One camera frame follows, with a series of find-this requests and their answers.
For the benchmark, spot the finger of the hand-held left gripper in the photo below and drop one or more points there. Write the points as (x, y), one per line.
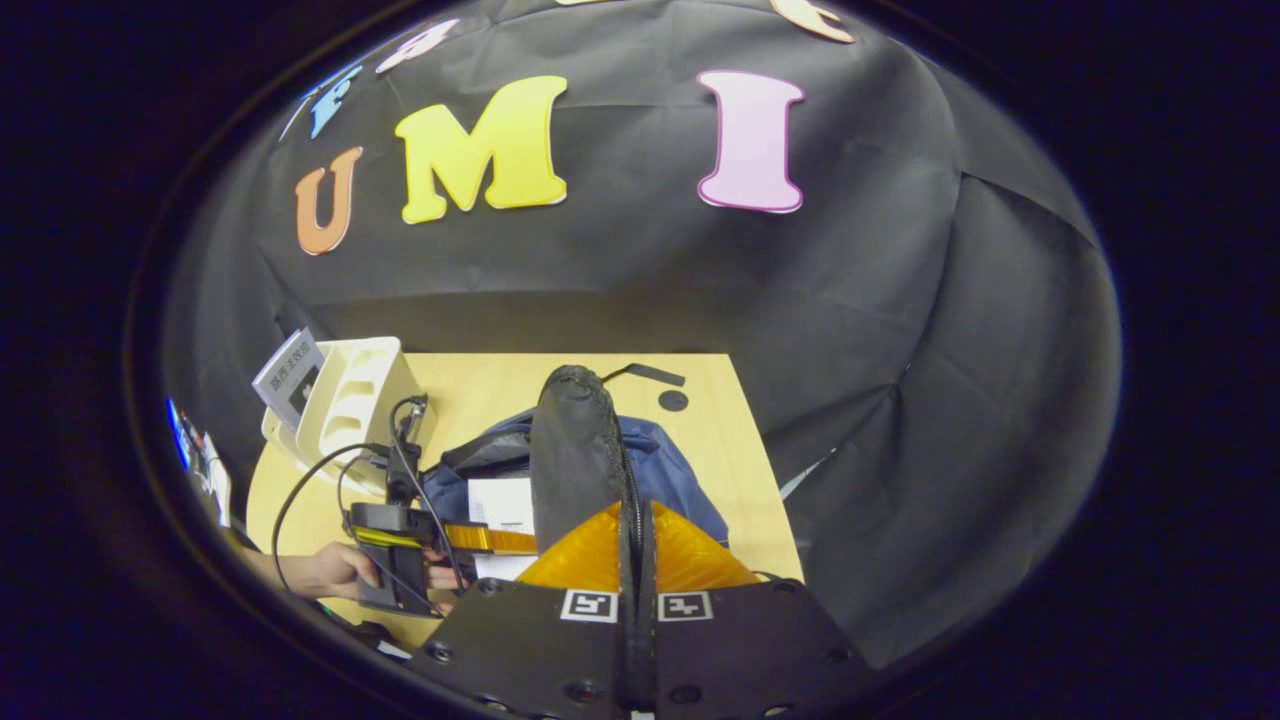
(490, 538)

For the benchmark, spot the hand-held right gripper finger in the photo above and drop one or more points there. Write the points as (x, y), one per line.
(628, 620)
(647, 620)

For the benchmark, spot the white plastic bookshelf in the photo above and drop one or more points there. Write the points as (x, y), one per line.
(375, 385)

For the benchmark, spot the blue schoolbag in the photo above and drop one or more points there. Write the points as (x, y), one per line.
(680, 470)

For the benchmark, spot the black round desk grommet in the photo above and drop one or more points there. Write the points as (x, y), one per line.
(673, 400)

